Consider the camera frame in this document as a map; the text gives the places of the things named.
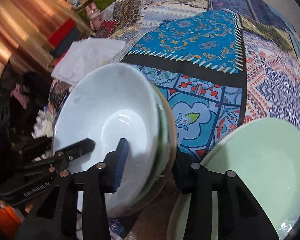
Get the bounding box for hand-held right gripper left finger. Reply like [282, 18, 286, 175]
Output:
[15, 138, 129, 240]

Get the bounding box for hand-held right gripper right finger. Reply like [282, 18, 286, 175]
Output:
[174, 152, 279, 240]

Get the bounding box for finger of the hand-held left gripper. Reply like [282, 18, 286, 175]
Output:
[23, 138, 95, 172]
[20, 135, 53, 157]

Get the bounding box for pink bowl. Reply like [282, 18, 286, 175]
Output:
[125, 90, 177, 217]

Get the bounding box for white bowl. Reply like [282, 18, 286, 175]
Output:
[52, 64, 160, 218]

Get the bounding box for green bowl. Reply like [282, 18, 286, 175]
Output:
[130, 82, 171, 205]

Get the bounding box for green plate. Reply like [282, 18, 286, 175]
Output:
[200, 118, 300, 240]

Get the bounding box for orange printed cloth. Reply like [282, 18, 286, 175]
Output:
[0, 205, 22, 239]

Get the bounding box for dark cloth pile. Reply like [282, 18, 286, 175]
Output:
[0, 72, 53, 170]

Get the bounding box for white paper sheet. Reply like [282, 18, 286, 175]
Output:
[51, 37, 126, 85]

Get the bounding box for red box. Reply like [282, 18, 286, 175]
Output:
[48, 17, 76, 48]

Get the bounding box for patchwork printed blanket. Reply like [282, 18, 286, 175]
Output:
[48, 0, 300, 240]

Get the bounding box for orange curtain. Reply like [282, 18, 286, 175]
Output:
[0, 0, 90, 90]

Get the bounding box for pink rabbit toy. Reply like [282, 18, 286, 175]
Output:
[86, 4, 101, 28]

